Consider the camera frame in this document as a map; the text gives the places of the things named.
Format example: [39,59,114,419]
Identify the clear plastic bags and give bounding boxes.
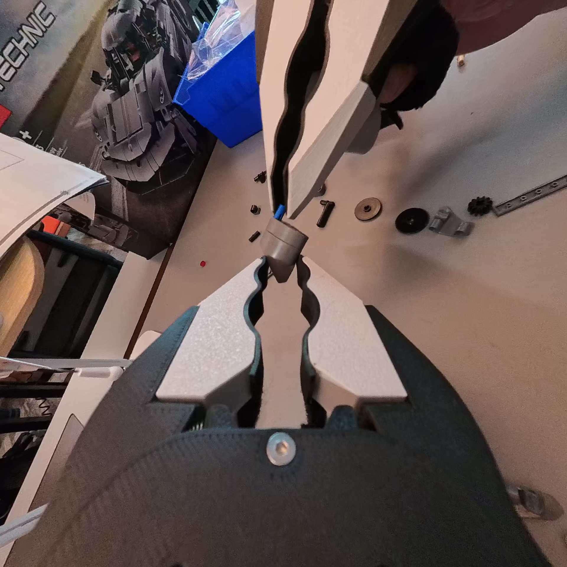
[185,0,258,83]

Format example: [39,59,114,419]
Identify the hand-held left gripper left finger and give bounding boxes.
[155,258,267,427]

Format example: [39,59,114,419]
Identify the blue storage bin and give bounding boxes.
[172,31,265,149]

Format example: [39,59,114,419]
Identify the long grey lego plate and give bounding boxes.
[492,175,567,217]

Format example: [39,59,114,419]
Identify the dark plastic crate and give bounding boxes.
[27,230,125,360]

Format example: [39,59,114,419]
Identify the lego set box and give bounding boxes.
[0,0,218,260]

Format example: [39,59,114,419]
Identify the grey lego bracket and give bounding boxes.
[427,206,475,238]

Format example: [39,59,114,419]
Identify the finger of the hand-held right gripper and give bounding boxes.
[256,0,312,214]
[287,0,391,219]

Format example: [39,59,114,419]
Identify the lego instruction booklet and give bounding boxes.
[0,133,110,258]

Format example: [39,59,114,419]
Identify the person's right hand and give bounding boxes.
[380,0,567,104]

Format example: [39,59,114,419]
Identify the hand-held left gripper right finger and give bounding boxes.
[297,256,408,420]

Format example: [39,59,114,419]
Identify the white book stand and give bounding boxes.
[0,193,163,539]

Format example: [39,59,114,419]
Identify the grey rectangular plate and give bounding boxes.
[27,414,85,501]

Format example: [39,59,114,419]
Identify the bronze lego disc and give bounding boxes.
[354,197,383,221]

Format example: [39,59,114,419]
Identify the black lego disc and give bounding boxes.
[395,207,430,234]

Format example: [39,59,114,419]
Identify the grey bent lego beam assembly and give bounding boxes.
[259,219,310,284]

